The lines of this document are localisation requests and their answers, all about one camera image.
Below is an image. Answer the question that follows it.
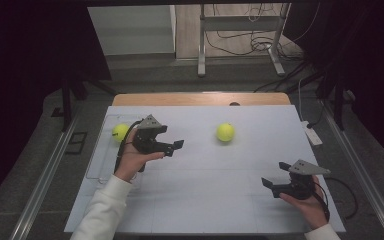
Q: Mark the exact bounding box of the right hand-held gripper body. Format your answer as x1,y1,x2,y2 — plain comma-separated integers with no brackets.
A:
270,159,332,201

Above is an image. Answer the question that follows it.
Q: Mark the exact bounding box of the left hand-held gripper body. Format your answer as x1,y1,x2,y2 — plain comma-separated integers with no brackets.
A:
131,114,176,158

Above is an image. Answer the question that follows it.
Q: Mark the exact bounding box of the yellow tennis ball black mark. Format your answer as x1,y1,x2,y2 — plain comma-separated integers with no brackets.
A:
112,123,130,143

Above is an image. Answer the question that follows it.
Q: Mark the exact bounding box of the clear plastic container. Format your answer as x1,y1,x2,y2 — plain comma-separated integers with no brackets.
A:
85,113,148,192

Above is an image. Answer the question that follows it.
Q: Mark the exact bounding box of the plain yellow tennis ball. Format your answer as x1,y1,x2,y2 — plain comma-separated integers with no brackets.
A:
216,122,236,143

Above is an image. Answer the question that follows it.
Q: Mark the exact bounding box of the person's right hand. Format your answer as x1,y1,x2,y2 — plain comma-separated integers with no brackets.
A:
278,182,330,231

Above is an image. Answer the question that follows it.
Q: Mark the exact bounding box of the person's left hand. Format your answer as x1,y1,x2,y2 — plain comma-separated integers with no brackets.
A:
114,128,165,183

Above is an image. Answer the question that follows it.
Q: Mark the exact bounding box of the wooden table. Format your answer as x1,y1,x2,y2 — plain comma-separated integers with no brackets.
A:
112,92,292,107

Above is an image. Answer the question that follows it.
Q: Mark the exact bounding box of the white power strip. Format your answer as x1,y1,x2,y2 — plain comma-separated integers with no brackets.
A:
300,120,324,147

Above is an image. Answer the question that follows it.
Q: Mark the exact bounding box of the white table board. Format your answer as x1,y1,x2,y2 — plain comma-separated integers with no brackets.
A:
63,105,347,234

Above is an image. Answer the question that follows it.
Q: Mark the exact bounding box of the black metal stand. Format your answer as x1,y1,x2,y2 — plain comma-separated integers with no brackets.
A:
50,74,118,133
314,71,358,131

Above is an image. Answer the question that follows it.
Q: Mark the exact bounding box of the white cabinet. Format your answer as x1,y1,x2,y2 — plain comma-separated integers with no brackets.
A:
87,4,177,56

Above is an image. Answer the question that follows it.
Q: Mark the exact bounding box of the dark curtain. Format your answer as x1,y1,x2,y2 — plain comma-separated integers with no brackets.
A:
283,0,384,168

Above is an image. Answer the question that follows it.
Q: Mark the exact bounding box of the left hand-held gripper black cable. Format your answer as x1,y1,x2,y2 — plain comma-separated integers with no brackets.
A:
113,120,143,174

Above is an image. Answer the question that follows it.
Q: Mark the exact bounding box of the hand-held gripper black cable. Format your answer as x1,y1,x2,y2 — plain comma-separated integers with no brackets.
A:
313,175,359,223
113,120,143,174

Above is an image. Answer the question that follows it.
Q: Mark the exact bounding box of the right hand-held gripper black cable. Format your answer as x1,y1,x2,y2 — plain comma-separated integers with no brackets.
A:
313,175,359,223

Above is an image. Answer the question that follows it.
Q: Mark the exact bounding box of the black plug cable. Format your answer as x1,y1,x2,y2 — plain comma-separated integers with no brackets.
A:
307,99,327,130

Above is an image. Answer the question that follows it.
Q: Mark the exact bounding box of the aluminium floor rail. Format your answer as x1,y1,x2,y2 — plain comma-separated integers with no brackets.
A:
321,99,384,240
9,113,81,240

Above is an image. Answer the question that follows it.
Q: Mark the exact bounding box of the white power strip cable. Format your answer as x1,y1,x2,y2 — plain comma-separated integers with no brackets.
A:
297,78,307,123

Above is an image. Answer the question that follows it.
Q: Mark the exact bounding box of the black rectangular floor frame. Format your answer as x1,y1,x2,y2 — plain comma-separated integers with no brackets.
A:
64,131,88,155

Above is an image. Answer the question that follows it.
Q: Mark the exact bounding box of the grey metal desk frame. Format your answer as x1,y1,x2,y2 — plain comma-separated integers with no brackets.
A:
197,3,291,78

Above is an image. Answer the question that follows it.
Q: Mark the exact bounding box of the tangle of black cables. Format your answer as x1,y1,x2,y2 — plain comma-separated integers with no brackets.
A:
204,3,314,94

